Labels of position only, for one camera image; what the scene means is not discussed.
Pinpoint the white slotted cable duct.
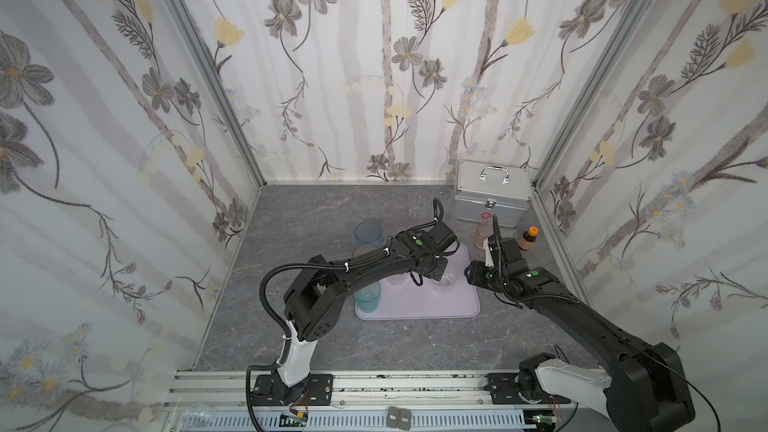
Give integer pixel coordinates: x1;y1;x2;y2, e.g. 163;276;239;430
179;409;536;431

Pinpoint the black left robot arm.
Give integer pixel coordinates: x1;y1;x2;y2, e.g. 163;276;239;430
245;217;459;431

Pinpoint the silver metal first-aid case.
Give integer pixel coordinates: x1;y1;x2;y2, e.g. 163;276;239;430
455;160;532;228

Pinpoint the pink plastic cup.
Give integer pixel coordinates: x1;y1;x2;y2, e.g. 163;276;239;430
474;214;494;249

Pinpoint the lilac plastic tray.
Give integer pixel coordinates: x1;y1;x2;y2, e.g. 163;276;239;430
355;244;481;321

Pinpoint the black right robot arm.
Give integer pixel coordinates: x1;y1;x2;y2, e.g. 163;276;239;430
464;239;697;431

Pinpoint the brown bottle orange cap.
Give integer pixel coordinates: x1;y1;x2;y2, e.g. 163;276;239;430
517;226;539;251

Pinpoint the blue frosted plastic tumbler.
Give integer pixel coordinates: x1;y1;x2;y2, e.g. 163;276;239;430
354;220;386;247

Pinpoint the clear faceted glass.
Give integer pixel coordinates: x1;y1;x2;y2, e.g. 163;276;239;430
433;266;458;291
387;274;408;286

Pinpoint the yellow plastic tumbler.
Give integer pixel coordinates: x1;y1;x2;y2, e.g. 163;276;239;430
352;243;378;258

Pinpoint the teal dotted plastic tumbler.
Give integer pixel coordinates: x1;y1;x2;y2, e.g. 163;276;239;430
353;282;382;314

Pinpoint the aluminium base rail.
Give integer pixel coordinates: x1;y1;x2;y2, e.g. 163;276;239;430
161;368;658;416

